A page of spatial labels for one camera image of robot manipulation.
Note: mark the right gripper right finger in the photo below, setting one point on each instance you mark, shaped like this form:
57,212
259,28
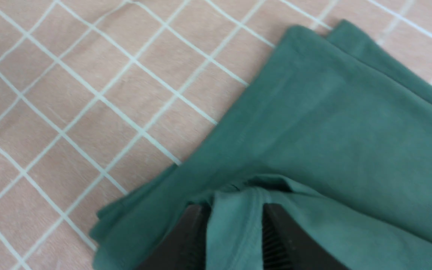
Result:
286,246

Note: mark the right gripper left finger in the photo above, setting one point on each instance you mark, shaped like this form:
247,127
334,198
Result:
184,248

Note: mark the green long-sleeve top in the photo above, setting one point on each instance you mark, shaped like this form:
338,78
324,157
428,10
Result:
333,129

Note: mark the pink grid tablecloth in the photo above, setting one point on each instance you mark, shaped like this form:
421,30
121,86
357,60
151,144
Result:
98,96

